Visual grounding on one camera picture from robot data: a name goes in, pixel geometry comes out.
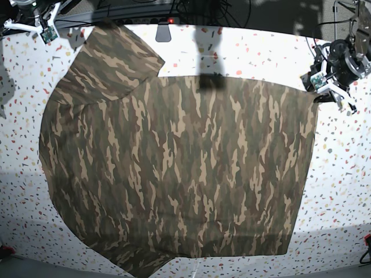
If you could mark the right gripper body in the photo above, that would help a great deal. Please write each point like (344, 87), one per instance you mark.
(42, 22)

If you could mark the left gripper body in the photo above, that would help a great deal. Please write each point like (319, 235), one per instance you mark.
(340, 96)

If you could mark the camouflage T-shirt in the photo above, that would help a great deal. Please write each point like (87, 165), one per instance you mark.
(144, 169)

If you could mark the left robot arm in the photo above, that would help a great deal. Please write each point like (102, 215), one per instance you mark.
(346, 59)

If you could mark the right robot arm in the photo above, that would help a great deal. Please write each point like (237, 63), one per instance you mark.
(36, 17)

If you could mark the black power strip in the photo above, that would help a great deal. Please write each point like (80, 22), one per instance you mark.
(148, 20)

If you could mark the red clamp right corner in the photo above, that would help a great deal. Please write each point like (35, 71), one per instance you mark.
(367, 240)

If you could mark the red clamp corner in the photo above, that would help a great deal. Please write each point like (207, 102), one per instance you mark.
(367, 240)
(6, 251)

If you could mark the red clamp left corner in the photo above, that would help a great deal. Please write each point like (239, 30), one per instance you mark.
(6, 251)

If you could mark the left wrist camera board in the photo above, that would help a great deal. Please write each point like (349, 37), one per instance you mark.
(318, 80)

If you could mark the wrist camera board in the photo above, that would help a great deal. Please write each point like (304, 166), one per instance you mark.
(318, 80)
(49, 34)

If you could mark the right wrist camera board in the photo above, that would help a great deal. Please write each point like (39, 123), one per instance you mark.
(49, 34)

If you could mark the white metal stand frame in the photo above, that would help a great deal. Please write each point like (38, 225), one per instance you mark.
(343, 10)

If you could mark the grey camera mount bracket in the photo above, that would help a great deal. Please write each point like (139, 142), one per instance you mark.
(163, 34)

